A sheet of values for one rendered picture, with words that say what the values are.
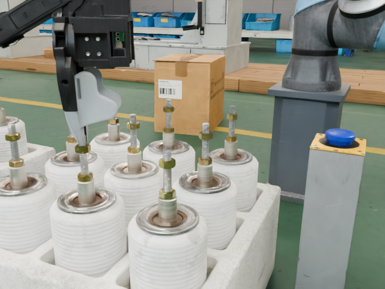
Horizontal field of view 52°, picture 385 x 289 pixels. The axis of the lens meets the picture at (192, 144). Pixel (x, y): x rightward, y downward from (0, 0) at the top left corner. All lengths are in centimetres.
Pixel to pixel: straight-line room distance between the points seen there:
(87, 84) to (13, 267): 25
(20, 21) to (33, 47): 354
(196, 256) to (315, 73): 68
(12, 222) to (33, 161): 37
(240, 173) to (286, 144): 44
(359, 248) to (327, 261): 34
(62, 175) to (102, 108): 21
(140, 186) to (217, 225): 13
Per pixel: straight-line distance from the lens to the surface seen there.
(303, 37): 105
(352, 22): 97
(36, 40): 405
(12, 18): 49
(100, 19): 45
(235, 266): 53
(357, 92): 245
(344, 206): 59
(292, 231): 98
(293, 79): 106
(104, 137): 80
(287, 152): 109
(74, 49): 46
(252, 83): 256
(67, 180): 66
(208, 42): 279
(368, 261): 93
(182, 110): 164
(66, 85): 46
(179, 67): 161
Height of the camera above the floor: 49
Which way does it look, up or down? 19 degrees down
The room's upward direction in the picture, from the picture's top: 1 degrees clockwise
